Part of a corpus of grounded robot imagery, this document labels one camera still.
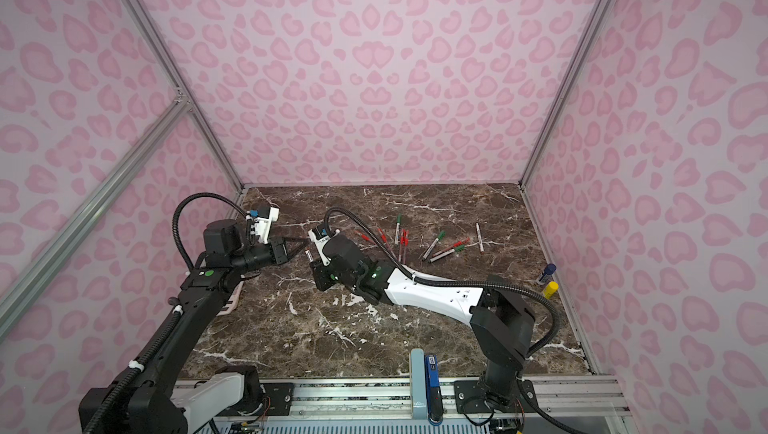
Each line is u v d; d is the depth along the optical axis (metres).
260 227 0.70
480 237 1.04
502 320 0.44
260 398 0.72
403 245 1.01
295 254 0.73
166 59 0.84
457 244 1.02
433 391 0.72
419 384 0.71
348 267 0.59
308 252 0.76
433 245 1.02
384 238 1.04
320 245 0.68
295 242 0.74
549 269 0.87
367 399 0.75
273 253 0.67
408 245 1.01
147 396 0.40
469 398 0.73
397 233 1.04
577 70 0.86
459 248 1.01
